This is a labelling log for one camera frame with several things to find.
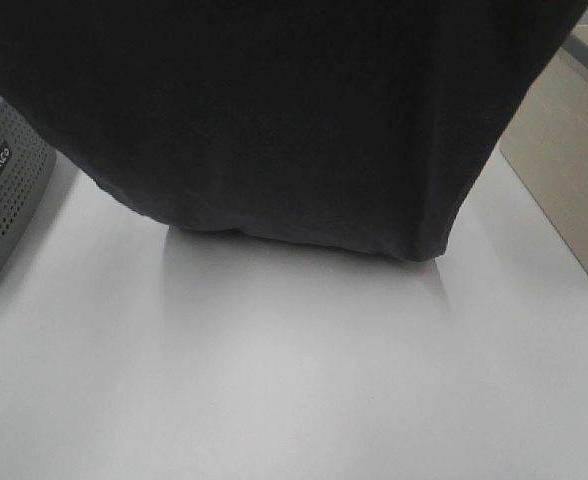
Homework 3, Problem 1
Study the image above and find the dark grey towel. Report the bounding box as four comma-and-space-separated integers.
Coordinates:
0, 1, 587, 262

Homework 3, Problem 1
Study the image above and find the beige storage box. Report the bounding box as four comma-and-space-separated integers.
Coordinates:
499, 24, 588, 275

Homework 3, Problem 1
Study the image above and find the grey perforated laundry basket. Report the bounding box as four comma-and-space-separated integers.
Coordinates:
0, 96, 56, 272

